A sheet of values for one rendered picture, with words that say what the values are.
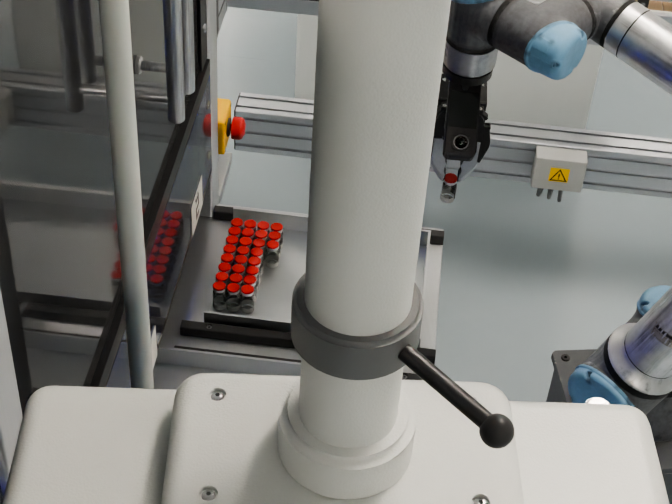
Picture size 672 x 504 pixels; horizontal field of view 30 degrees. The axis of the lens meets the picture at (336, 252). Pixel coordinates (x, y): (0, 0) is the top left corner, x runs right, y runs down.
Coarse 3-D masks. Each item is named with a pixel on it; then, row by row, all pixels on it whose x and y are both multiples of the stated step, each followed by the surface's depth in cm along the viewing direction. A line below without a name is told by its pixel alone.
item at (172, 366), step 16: (160, 352) 190; (176, 352) 190; (192, 352) 189; (208, 352) 189; (160, 368) 191; (176, 368) 191; (192, 368) 191; (208, 368) 191; (224, 368) 191; (240, 368) 190; (256, 368) 190; (272, 368) 190; (288, 368) 189; (160, 384) 188; (176, 384) 189
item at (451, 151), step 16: (448, 96) 176; (464, 96) 176; (480, 96) 176; (448, 112) 175; (464, 112) 175; (448, 128) 175; (464, 128) 175; (448, 144) 174; (464, 144) 174; (464, 160) 176
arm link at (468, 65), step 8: (448, 48) 172; (448, 56) 173; (456, 56) 171; (464, 56) 171; (472, 56) 170; (480, 56) 170; (488, 56) 171; (496, 56) 173; (448, 64) 173; (456, 64) 172; (464, 64) 172; (472, 64) 171; (480, 64) 171; (488, 64) 172; (456, 72) 173; (464, 72) 172; (472, 72) 172; (480, 72) 173; (488, 72) 174
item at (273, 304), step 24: (240, 216) 216; (264, 216) 215; (288, 216) 214; (288, 240) 214; (264, 264) 209; (288, 264) 210; (264, 288) 205; (288, 288) 205; (216, 312) 196; (240, 312) 201; (264, 312) 201; (288, 312) 201
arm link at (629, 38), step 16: (592, 0) 166; (608, 0) 167; (624, 0) 167; (592, 16) 166; (608, 16) 167; (624, 16) 166; (640, 16) 166; (656, 16) 167; (592, 32) 168; (608, 32) 167; (624, 32) 166; (640, 32) 165; (656, 32) 165; (608, 48) 169; (624, 48) 167; (640, 48) 165; (656, 48) 164; (640, 64) 166; (656, 64) 164; (656, 80) 166
